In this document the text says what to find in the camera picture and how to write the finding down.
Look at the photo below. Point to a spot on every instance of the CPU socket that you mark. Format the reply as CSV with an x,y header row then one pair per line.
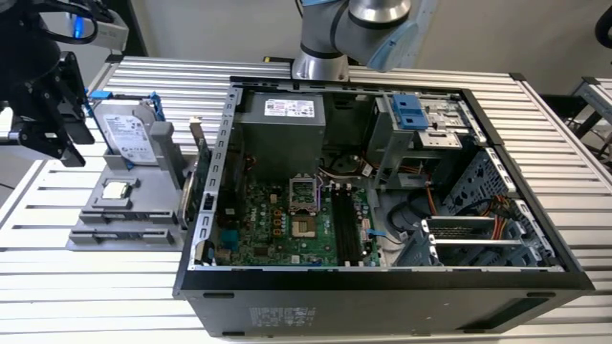
x,y
304,227

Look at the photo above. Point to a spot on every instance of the metal slat side table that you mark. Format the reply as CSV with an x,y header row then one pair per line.
x,y
594,93

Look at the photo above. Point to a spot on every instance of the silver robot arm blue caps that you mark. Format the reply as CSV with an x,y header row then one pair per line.
x,y
325,36

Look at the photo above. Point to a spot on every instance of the green motherboard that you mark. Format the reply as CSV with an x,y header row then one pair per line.
x,y
257,233

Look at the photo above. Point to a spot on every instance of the blue drive bay latch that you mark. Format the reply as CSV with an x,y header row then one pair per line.
x,y
408,114

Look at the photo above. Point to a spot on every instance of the grey parts rack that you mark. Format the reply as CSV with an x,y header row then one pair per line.
x,y
142,193

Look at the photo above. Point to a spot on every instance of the grey power supply unit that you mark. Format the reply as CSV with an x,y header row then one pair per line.
x,y
277,143

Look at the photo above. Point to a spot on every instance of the black RAM slot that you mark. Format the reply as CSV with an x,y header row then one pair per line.
x,y
338,229
344,229
349,229

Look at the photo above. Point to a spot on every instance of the black upright post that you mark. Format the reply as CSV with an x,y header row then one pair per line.
x,y
136,36

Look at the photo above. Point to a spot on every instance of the silver disk bay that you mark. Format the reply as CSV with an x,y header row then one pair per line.
x,y
477,242

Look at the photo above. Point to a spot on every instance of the hard disk in blue carrier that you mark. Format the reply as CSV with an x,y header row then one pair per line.
x,y
126,132

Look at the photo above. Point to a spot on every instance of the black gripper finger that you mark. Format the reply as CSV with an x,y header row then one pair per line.
x,y
76,100
48,125

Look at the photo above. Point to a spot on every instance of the yellow black plug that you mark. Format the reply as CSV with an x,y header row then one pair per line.
x,y
268,59

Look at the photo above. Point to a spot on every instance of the silver CPU chip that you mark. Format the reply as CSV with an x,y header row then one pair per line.
x,y
116,188

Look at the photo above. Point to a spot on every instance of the green graphics card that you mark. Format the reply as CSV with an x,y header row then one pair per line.
x,y
202,157

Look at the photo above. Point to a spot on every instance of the black case fan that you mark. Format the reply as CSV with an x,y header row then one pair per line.
x,y
233,193

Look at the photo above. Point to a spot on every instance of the blue board connector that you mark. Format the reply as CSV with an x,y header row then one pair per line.
x,y
229,239

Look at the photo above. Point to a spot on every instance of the black open PC case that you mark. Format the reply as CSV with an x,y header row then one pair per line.
x,y
334,308

